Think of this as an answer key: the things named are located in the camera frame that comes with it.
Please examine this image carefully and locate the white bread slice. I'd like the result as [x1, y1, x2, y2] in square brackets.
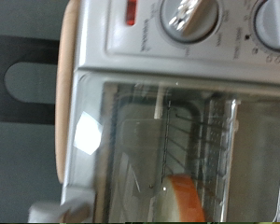
[154, 174, 207, 224]

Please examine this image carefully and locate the silver toaster oven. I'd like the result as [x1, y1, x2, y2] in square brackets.
[60, 0, 280, 224]

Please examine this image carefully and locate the silver oven knob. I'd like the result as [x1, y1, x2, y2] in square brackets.
[252, 0, 280, 53]
[159, 0, 220, 45]

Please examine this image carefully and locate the round wooden cutting board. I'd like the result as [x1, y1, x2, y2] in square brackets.
[54, 0, 81, 185]

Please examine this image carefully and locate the black metal bookend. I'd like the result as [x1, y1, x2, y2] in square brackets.
[0, 34, 61, 126]

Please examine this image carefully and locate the wire oven rack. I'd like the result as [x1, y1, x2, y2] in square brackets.
[161, 98, 241, 188]

